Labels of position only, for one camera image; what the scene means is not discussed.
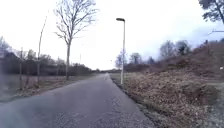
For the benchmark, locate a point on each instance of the street lamp pole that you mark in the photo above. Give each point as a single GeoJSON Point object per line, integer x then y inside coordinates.
{"type": "Point", "coordinates": [123, 50]}

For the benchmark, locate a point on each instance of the row of distant trees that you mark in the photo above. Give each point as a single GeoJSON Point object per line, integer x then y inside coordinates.
{"type": "Point", "coordinates": [156, 53]}

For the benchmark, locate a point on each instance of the tall bare tree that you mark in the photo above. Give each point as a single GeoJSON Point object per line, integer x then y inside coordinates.
{"type": "Point", "coordinates": [68, 50]}

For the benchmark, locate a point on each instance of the grey asphalt path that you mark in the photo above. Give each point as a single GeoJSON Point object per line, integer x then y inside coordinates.
{"type": "Point", "coordinates": [83, 103]}

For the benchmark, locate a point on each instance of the leaf-covered grass slope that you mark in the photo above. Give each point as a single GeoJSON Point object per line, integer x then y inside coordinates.
{"type": "Point", "coordinates": [173, 93]}

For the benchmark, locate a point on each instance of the dark hedge row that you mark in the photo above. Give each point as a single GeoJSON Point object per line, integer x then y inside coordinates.
{"type": "Point", "coordinates": [43, 68]}

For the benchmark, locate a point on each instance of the thin bare sapling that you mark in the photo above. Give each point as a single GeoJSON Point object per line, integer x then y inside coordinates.
{"type": "Point", "coordinates": [39, 53]}

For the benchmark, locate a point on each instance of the leaf-strewn grass verge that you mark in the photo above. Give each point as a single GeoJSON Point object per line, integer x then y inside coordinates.
{"type": "Point", "coordinates": [36, 85]}

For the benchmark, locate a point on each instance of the row of young staked trees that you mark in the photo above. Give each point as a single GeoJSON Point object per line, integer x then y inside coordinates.
{"type": "Point", "coordinates": [22, 70]}

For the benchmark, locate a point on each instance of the pine tree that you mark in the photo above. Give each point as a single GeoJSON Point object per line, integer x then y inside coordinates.
{"type": "Point", "coordinates": [215, 10]}

